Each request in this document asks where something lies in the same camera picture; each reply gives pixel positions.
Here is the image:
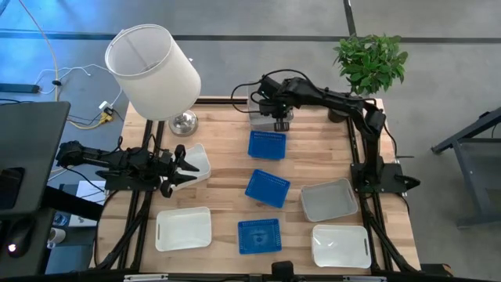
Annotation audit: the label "black power cable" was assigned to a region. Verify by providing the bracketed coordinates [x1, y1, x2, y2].
[383, 121, 415, 160]

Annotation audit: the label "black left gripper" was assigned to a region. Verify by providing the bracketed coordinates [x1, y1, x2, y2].
[156, 143, 200, 199]

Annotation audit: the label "yellow plug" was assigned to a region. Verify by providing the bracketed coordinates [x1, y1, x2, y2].
[93, 111, 114, 125]

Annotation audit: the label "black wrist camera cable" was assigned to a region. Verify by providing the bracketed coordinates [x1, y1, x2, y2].
[229, 69, 310, 114]

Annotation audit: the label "black diagonal desk bar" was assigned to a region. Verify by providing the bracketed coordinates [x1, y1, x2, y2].
[41, 186, 105, 222]

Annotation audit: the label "white plastic basket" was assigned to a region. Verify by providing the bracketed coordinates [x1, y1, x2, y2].
[300, 178, 359, 223]
[311, 224, 373, 269]
[171, 143, 212, 192]
[154, 206, 213, 252]
[247, 84, 294, 132]

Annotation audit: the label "white shade silver table lamp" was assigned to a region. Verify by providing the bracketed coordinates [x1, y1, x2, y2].
[104, 23, 202, 137]

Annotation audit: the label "white cup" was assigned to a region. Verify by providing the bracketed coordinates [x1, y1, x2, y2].
[47, 226, 67, 250]

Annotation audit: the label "grey metal table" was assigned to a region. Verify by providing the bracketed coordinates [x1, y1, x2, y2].
[430, 106, 501, 230]

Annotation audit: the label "blue plastic basket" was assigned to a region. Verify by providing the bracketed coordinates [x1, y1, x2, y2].
[237, 218, 283, 255]
[247, 130, 287, 161]
[244, 168, 291, 209]

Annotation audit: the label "beige floor cable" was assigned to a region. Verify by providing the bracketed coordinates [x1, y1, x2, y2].
[17, 0, 114, 130]

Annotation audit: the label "black table camera block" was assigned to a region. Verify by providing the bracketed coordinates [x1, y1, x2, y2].
[271, 261, 295, 281]

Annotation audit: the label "black aluminium frame rail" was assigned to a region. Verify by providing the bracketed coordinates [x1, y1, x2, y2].
[194, 97, 251, 106]
[0, 269, 501, 282]

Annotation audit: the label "black aluminium frame struts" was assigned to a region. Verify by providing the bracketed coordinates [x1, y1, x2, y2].
[93, 119, 168, 271]
[346, 117, 420, 273]

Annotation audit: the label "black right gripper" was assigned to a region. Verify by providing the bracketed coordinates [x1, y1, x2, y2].
[258, 97, 294, 132]

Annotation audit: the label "black computer mouse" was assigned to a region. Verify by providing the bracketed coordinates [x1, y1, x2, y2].
[5, 222, 35, 259]

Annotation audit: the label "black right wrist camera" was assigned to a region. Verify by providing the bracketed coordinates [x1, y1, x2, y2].
[258, 76, 281, 99]

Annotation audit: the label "green potted plant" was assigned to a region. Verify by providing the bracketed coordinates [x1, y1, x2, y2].
[327, 33, 409, 124]

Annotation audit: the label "black power strip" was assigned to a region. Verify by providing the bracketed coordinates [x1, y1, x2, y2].
[0, 82, 41, 95]

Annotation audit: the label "white paper sheet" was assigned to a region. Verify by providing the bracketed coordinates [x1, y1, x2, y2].
[68, 179, 109, 228]

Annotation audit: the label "thin white cable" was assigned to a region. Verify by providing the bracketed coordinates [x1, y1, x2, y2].
[34, 63, 123, 114]

